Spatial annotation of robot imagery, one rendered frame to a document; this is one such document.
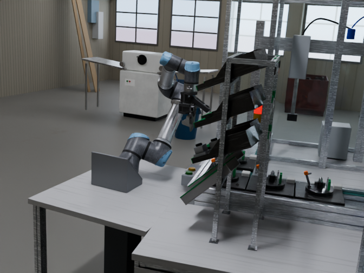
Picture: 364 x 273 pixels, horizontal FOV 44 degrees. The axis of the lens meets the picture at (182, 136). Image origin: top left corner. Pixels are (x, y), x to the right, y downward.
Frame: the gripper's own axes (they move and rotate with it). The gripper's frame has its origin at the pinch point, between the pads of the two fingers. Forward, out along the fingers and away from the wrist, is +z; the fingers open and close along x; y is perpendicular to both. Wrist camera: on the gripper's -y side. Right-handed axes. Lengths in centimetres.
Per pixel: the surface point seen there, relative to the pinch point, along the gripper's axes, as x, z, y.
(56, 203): 37, 37, 59
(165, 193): 2.7, 37.4, 12.0
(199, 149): 41.2, -1.8, -12.9
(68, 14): -782, -50, 495
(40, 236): 36, 58, 69
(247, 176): -12.2, 26.3, -30.3
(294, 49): -103, -40, -46
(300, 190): -2, 26, -59
